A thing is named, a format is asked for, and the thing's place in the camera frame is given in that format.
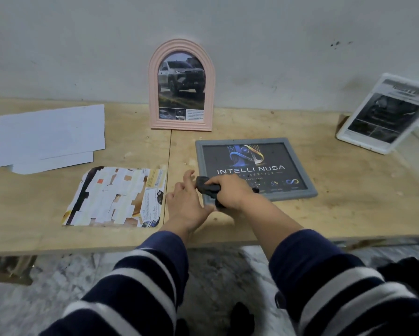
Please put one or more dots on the person's right hand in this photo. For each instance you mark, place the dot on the person's right hand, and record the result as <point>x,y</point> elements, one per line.
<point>232,192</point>

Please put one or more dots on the person's left hand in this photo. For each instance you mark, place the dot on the person's left hand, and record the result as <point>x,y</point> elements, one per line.
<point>186,208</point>

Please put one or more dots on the black cleaning cloth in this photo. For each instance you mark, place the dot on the black cleaning cloth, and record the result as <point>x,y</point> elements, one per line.
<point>209,188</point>

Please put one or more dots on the cut brochure pages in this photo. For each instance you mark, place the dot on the cut brochure pages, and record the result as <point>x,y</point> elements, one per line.
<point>153,202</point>

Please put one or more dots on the grey rectangular photo frame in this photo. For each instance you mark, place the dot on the grey rectangular photo frame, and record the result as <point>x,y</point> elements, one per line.
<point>311,192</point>

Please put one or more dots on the cut-up car brochure page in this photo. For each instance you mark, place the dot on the cut-up car brochure page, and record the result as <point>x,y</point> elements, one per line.
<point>104,199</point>

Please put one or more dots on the pink arched photo frame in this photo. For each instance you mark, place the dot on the pink arched photo frame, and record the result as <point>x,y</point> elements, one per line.
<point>153,101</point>

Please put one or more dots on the double-sided arched brochure picture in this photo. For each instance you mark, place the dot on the double-sided arched brochure picture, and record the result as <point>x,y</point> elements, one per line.
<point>181,87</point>

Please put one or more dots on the white rectangular photo frame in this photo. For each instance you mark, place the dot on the white rectangular photo frame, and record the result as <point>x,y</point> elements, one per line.
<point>346,139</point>

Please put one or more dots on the white paper sheets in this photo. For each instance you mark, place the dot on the white paper sheets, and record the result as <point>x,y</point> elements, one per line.
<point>48,132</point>

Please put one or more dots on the person's right forearm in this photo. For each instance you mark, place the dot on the person's right forearm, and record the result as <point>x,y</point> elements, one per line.
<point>335,276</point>

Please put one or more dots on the person's left forearm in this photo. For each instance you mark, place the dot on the person's left forearm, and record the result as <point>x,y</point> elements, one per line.
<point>132,290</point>

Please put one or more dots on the person's black shoe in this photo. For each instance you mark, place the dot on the person's black shoe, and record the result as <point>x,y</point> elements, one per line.
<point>182,328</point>
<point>241,320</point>

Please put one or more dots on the black stool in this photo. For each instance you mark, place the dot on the black stool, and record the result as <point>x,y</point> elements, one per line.
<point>280,300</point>

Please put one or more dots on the black bag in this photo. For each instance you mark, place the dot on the black bag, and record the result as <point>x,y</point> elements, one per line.
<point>412,276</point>

